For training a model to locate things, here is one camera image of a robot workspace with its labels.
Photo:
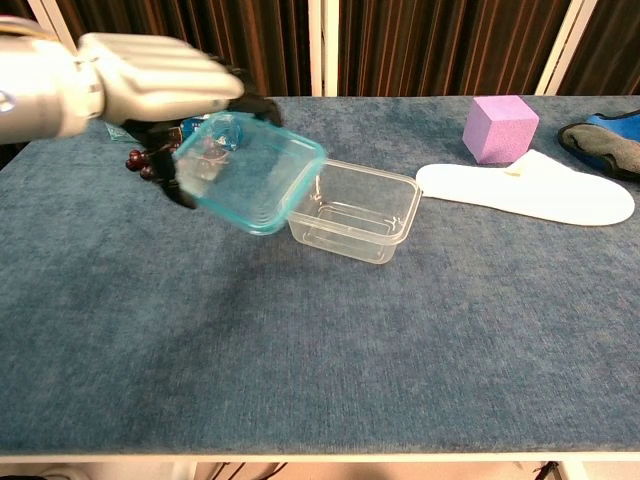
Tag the blue and grey shoe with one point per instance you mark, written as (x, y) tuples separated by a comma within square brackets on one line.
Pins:
[(605, 145)]

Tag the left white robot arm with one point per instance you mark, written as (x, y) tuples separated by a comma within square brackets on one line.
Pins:
[(40, 95)]

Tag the dark brown pleated curtain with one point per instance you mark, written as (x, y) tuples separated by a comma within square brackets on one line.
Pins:
[(440, 45), (610, 45), (12, 10), (270, 40)]

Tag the clear plastic container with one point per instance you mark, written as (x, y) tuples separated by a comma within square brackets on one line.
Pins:
[(360, 215)]

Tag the blue table cloth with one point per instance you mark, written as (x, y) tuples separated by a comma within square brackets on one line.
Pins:
[(320, 350)]

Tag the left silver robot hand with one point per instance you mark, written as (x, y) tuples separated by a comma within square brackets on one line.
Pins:
[(160, 77)]

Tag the purple foam cube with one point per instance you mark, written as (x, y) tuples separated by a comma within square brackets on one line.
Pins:
[(500, 130)]

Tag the white flat slipper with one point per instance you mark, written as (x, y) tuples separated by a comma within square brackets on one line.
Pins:
[(540, 192)]

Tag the white frame post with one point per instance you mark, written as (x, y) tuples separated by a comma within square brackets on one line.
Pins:
[(324, 47), (562, 45), (50, 20)]

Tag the blue cookie box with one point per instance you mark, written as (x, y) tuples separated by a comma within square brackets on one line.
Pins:
[(114, 134)]

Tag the teal plastic lid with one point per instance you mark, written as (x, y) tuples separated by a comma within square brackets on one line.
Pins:
[(255, 175)]

